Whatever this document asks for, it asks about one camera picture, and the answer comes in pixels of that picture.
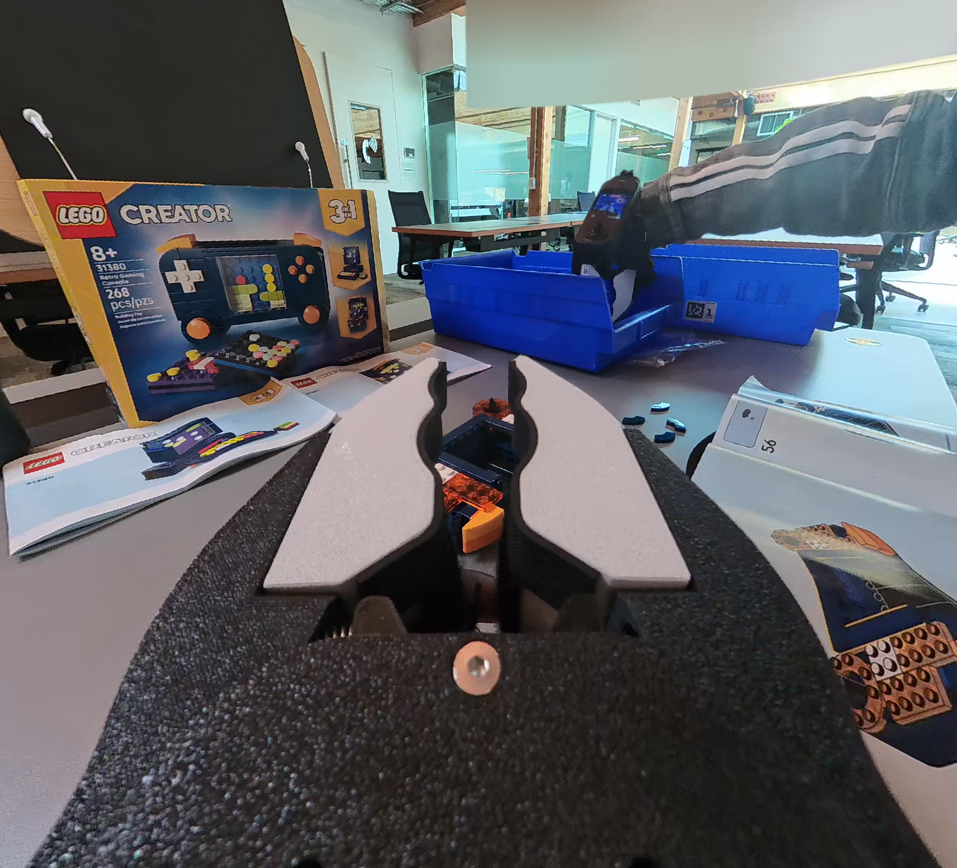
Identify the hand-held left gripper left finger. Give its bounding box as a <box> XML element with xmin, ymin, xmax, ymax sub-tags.
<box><xmin>262</xmin><ymin>357</ymin><xmax>450</xmax><ymax>595</ymax></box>

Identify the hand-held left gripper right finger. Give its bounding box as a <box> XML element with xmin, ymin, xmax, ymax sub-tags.
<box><xmin>507</xmin><ymin>354</ymin><xmax>694</xmax><ymax>592</ymax></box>

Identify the blue and orange brick model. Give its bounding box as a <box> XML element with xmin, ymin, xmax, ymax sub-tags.
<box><xmin>436</xmin><ymin>397</ymin><xmax>522</xmax><ymax>557</ymax></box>

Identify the person's right forearm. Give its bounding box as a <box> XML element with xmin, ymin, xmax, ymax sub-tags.
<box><xmin>639</xmin><ymin>89</ymin><xmax>957</xmax><ymax>246</ymax></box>

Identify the clear plastic bag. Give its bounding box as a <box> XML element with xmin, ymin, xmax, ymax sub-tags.
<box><xmin>627</xmin><ymin>330</ymin><xmax>728</xmax><ymax>370</ymax></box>

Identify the thin booklet with arcade model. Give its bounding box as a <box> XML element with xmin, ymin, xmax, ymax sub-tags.
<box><xmin>288</xmin><ymin>341</ymin><xmax>493</xmax><ymax>415</ymax></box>

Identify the long wooden table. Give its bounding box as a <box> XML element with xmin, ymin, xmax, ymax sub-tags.
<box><xmin>392</xmin><ymin>212</ymin><xmax>593</xmax><ymax>265</ymax></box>

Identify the blue plastic bin with tag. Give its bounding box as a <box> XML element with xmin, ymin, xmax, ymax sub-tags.
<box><xmin>649</xmin><ymin>243</ymin><xmax>843</xmax><ymax>348</ymax></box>

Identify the black office chair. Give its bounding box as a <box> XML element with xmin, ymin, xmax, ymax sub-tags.
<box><xmin>386</xmin><ymin>189</ymin><xmax>435</xmax><ymax>284</ymax></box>
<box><xmin>841</xmin><ymin>230</ymin><xmax>941</xmax><ymax>331</ymax></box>
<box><xmin>0</xmin><ymin>269</ymin><xmax>98</xmax><ymax>377</ymax></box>

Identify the open thick instruction booklet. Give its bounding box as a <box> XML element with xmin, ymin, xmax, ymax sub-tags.
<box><xmin>691</xmin><ymin>375</ymin><xmax>957</xmax><ymax>854</ymax></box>

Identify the thin booklet with blue model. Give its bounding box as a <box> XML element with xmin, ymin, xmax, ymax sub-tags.
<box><xmin>3</xmin><ymin>380</ymin><xmax>338</xmax><ymax>558</ymax></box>

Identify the white door with window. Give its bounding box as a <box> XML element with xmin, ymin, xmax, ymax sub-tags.
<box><xmin>323</xmin><ymin>52</ymin><xmax>398</xmax><ymax>190</ymax></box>

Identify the yellow and blue toy box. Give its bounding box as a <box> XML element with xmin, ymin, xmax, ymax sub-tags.
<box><xmin>18</xmin><ymin>178</ymin><xmax>390</xmax><ymax>430</ymax></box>

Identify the wooden post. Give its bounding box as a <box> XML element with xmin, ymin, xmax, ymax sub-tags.
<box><xmin>526</xmin><ymin>106</ymin><xmax>556</xmax><ymax>217</ymax></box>

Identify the black wall panel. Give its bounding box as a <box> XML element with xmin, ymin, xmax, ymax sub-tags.
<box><xmin>0</xmin><ymin>0</ymin><xmax>335</xmax><ymax>190</ymax></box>

